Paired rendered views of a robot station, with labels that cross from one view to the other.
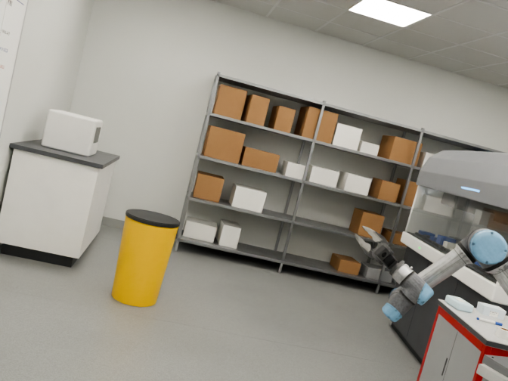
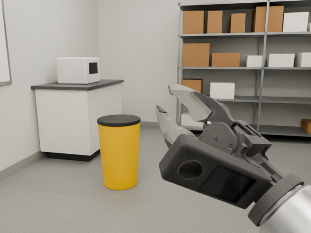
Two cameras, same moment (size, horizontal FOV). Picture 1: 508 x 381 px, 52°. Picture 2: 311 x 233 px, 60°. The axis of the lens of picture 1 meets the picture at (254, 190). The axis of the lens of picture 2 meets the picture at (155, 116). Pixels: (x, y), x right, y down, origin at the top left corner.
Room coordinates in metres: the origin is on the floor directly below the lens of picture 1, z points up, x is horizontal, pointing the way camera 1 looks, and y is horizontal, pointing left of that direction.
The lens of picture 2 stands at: (1.68, -0.59, 1.20)
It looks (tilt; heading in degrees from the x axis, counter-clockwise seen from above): 12 degrees down; 23
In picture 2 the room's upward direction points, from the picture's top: straight up
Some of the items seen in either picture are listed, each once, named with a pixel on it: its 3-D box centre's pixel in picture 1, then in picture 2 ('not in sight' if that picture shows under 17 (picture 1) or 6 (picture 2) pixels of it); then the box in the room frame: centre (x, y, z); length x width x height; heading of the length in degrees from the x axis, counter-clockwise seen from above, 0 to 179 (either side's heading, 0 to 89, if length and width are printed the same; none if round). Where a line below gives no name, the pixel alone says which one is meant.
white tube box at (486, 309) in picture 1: (490, 310); not in sight; (2.90, -1.47, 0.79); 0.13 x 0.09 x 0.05; 91
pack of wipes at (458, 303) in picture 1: (459, 303); not in sight; (2.88, -1.28, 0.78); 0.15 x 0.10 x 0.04; 8
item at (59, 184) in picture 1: (65, 181); (84, 104); (4.62, 1.66, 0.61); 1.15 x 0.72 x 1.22; 9
